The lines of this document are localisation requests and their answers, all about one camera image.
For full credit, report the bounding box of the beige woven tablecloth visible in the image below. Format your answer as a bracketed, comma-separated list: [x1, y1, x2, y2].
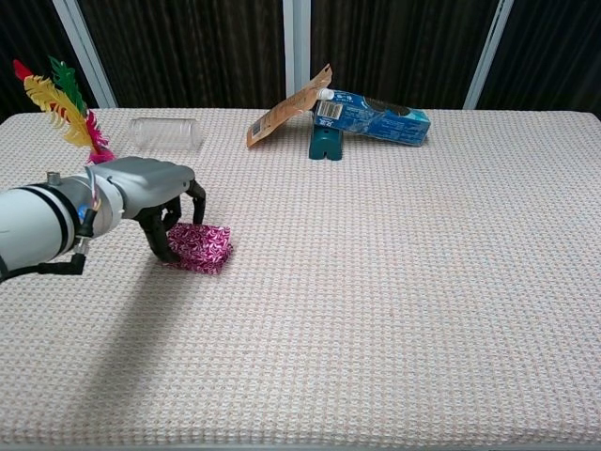
[0, 107, 601, 447]

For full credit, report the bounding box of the teal plastic block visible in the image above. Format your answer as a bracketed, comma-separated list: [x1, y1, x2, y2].
[308, 122, 345, 162]

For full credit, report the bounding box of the dark fabric partition panel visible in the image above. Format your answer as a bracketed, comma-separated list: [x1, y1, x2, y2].
[51, 0, 297, 110]
[281, 0, 513, 110]
[0, 0, 117, 124]
[462, 0, 601, 117]

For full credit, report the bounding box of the colourful toy flower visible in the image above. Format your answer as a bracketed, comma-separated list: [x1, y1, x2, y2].
[12, 54, 118, 165]

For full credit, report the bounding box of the clear plastic cup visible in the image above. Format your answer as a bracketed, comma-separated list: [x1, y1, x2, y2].
[129, 117, 206, 154]

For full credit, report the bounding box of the blue cookie box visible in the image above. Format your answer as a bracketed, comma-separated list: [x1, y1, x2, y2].
[313, 87, 432, 148]

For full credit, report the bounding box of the pink white snack packet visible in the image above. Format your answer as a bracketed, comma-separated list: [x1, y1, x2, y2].
[162, 223, 235, 276]

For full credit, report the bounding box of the brown snack pouch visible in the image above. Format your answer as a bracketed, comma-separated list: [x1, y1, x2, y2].
[246, 63, 333, 149]

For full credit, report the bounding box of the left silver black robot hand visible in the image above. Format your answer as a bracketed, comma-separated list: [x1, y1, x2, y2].
[96, 157, 208, 264]

